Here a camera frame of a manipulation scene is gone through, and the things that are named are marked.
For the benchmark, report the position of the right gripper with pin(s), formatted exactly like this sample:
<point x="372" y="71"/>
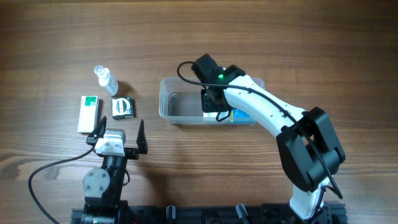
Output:
<point x="212" y="101"/>

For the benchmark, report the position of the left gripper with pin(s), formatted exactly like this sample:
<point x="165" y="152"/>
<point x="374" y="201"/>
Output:
<point x="131" y="152"/>

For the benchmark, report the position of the white plaster box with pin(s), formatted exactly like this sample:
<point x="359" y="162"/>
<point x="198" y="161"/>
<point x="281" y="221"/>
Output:
<point x="210" y="115"/>

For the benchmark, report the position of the blue lozenge box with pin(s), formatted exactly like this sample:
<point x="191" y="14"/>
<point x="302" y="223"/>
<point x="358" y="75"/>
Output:
<point x="239" y="117"/>

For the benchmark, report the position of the green balm box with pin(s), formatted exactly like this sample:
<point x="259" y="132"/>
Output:
<point x="122" y="108"/>

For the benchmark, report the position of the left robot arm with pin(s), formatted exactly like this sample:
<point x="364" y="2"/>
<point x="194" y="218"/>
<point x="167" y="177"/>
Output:
<point x="103" y="186"/>

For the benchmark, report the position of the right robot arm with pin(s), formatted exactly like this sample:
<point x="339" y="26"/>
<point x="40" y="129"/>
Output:
<point x="309" y="148"/>

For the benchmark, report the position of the clear plastic container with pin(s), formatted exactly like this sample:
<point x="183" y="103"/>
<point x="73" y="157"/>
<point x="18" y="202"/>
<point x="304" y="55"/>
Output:
<point x="180" y="104"/>

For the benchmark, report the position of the white green medicine box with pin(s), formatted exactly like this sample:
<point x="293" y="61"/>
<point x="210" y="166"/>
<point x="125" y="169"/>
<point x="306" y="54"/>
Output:
<point x="88" y="114"/>

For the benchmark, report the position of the white spray bottle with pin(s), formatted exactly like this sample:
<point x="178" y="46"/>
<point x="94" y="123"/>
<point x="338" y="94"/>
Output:
<point x="106" y="79"/>

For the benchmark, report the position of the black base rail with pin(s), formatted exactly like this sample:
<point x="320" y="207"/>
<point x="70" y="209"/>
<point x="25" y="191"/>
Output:
<point x="332" y="213"/>

